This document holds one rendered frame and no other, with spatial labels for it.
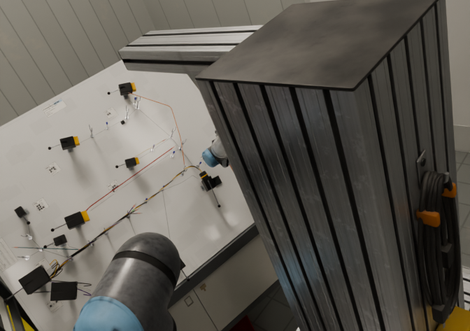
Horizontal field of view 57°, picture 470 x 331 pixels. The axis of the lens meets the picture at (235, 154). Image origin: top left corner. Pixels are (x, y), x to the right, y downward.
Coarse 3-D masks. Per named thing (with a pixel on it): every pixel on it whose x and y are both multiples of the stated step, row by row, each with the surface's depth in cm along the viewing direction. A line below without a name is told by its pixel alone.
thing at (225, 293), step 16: (256, 240) 215; (240, 256) 211; (256, 256) 218; (224, 272) 208; (240, 272) 215; (256, 272) 222; (272, 272) 229; (208, 288) 205; (224, 288) 211; (240, 288) 218; (256, 288) 225; (208, 304) 209; (224, 304) 215; (240, 304) 222; (224, 320) 218
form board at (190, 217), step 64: (0, 128) 188; (64, 128) 195; (128, 128) 202; (192, 128) 210; (0, 192) 181; (64, 192) 188; (128, 192) 194; (192, 192) 202; (64, 256) 181; (192, 256) 194; (64, 320) 175
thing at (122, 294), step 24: (120, 264) 68; (144, 264) 67; (96, 288) 66; (120, 288) 64; (144, 288) 65; (168, 288) 68; (96, 312) 61; (120, 312) 61; (144, 312) 63; (168, 312) 70
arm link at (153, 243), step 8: (144, 232) 76; (152, 232) 76; (128, 240) 73; (136, 240) 71; (144, 240) 71; (152, 240) 71; (160, 240) 72; (168, 240) 74; (120, 248) 71; (128, 248) 70; (136, 248) 69; (144, 248) 69; (152, 248) 70; (160, 248) 70; (168, 248) 72; (176, 248) 76; (152, 256) 69; (160, 256) 69; (168, 256) 70; (176, 256) 73; (168, 264) 70; (176, 264) 72; (176, 272) 71; (176, 280) 72
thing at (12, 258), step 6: (0, 240) 176; (0, 246) 176; (6, 246) 176; (0, 252) 175; (6, 252) 176; (12, 252) 176; (0, 258) 175; (6, 258) 175; (12, 258) 176; (0, 264) 174; (6, 264) 175; (12, 264) 175
